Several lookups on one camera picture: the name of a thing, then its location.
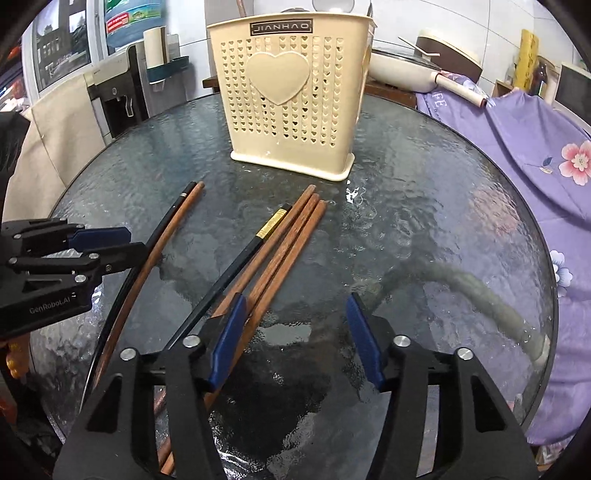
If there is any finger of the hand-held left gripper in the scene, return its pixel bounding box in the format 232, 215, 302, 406
9, 242, 147, 282
0, 219, 131, 259

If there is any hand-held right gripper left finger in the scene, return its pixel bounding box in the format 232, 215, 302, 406
54, 292, 247, 480

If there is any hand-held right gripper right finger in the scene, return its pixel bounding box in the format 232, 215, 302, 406
346, 293, 539, 480

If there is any brown wooden chopstick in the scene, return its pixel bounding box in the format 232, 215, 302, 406
157, 202, 328, 478
233, 194, 321, 308
90, 181, 205, 402
210, 185, 318, 324

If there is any plain black chopstick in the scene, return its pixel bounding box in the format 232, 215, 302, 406
83, 181, 197, 407

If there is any black chopstick with gold band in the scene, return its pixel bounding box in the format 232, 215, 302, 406
164, 203, 293, 352

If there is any cream perforated utensil holder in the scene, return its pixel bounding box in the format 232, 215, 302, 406
206, 13, 376, 182

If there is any person's left hand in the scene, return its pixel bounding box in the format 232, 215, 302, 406
7, 336, 29, 380

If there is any beige cloth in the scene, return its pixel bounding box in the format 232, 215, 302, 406
7, 76, 112, 222

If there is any grey water dispenser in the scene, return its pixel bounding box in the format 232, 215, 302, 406
85, 46, 151, 139

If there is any teal cup holder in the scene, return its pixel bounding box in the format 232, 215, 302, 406
145, 55, 191, 90

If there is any sliding window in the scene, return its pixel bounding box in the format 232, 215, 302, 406
21, 0, 109, 95

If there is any white paper cup sleeve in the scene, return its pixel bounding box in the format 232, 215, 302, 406
143, 26, 167, 65

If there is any purple floral cloth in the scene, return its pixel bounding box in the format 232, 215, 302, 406
413, 76, 591, 446

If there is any white ladle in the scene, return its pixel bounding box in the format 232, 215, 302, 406
398, 37, 441, 57

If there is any brown and cream rice cooker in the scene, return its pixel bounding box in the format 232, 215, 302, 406
413, 28, 485, 81

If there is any brown glass bottle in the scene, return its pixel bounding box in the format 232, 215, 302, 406
533, 58, 557, 100

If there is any yellow roll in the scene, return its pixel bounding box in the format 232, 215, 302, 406
512, 28, 541, 90

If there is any white microwave oven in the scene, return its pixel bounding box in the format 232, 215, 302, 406
551, 62, 591, 114

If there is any cream pan with handle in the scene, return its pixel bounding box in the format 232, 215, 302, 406
367, 46, 489, 108

